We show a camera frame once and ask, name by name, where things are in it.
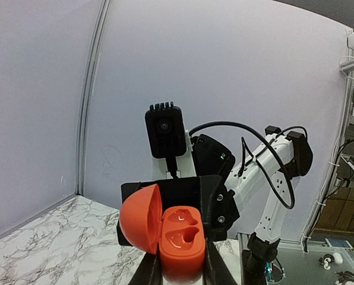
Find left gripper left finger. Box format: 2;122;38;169
129;253;161;285

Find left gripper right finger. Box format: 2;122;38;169
205;239;239;284

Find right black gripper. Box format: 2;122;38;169
121;175;239;242

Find red earbud charging case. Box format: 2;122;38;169
119;184;206;278

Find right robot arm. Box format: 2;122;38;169
116;126;313;284

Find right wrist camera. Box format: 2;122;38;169
145;102;187;179

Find left aluminium frame post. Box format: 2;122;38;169
75;0;112;196

